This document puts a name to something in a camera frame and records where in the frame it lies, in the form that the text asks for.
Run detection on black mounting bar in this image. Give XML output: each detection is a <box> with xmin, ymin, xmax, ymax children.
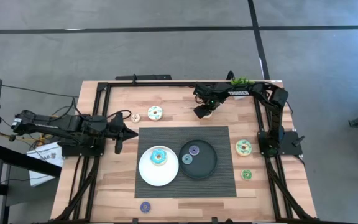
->
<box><xmin>115</xmin><ymin>73</ymin><xmax>173</xmax><ymax>82</ymax></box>

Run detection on black round plate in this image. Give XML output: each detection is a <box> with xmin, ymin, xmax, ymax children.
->
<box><xmin>178</xmin><ymin>139</ymin><xmax>219</xmax><ymax>180</ymax></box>

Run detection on dark side desk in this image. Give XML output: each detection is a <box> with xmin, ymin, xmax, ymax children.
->
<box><xmin>0</xmin><ymin>143</ymin><xmax>63</xmax><ymax>178</ymax></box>

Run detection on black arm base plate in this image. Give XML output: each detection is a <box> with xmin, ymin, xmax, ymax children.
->
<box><xmin>257</xmin><ymin>130</ymin><xmax>305</xmax><ymax>157</ymax></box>
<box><xmin>61</xmin><ymin>140</ymin><xmax>106</xmax><ymax>157</ymax></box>

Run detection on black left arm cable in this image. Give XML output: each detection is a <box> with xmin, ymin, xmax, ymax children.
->
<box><xmin>105</xmin><ymin>109</ymin><xmax>132</xmax><ymax>121</ymax></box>

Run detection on small indigo sprinkled donut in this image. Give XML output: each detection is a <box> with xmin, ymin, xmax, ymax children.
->
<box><xmin>139</xmin><ymin>201</ymin><xmax>152</xmax><ymax>214</ymax></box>

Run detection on green plant in white pot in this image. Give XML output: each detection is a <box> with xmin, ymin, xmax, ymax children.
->
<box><xmin>230</xmin><ymin>76</ymin><xmax>255</xmax><ymax>100</ymax></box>

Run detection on thin black cable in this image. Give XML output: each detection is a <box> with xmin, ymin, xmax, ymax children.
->
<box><xmin>50</xmin><ymin>97</ymin><xmax>85</xmax><ymax>118</ymax></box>

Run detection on large blue glazed donut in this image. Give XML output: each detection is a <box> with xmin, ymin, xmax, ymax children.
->
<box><xmin>150</xmin><ymin>148</ymin><xmax>168</xmax><ymax>167</ymax></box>

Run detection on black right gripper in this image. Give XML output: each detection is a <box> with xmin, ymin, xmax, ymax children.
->
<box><xmin>193</xmin><ymin>82</ymin><xmax>224</xmax><ymax>119</ymax></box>

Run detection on white round plate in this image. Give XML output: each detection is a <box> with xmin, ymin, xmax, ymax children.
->
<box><xmin>138</xmin><ymin>145</ymin><xmax>180</xmax><ymax>187</ymax></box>

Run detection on black floor cable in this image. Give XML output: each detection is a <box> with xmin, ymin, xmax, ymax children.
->
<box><xmin>1</xmin><ymin>84</ymin><xmax>79</xmax><ymax>99</ymax></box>

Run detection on large white teal-striped donut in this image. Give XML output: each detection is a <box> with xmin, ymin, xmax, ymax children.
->
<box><xmin>147</xmin><ymin>105</ymin><xmax>164</xmax><ymax>121</ymax></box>

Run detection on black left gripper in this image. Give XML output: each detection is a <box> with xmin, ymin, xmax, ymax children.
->
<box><xmin>106</xmin><ymin>112</ymin><xmax>139</xmax><ymax>155</ymax></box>

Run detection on white paper bag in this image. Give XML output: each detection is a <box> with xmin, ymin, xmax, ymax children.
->
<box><xmin>26</xmin><ymin>141</ymin><xmax>65</xmax><ymax>187</ymax></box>

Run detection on grey woven placemat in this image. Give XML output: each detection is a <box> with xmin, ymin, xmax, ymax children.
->
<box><xmin>134</xmin><ymin>126</ymin><xmax>237</xmax><ymax>199</ymax></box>

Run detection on black aluminium table frame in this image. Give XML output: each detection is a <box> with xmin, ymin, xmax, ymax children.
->
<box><xmin>51</xmin><ymin>81</ymin><xmax>317</xmax><ymax>224</ymax></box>

